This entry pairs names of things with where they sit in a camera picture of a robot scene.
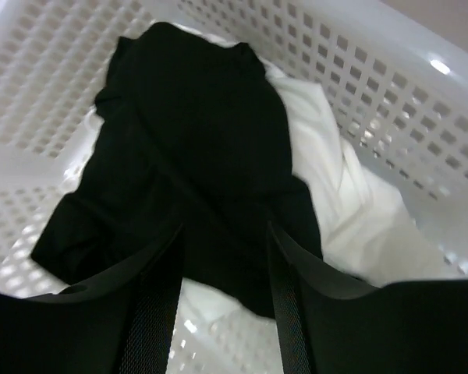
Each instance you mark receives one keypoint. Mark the black tank top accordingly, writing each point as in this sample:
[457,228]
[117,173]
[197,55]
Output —
[193,136]

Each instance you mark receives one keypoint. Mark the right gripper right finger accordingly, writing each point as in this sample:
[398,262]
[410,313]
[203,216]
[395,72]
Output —
[330,322]

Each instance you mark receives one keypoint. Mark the white tank top in basket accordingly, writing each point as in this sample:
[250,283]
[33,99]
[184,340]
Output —
[365,228]

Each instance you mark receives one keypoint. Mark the white plastic laundry basket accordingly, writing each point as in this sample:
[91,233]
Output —
[398,92]

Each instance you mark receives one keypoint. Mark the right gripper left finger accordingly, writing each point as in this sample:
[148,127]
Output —
[118,321]

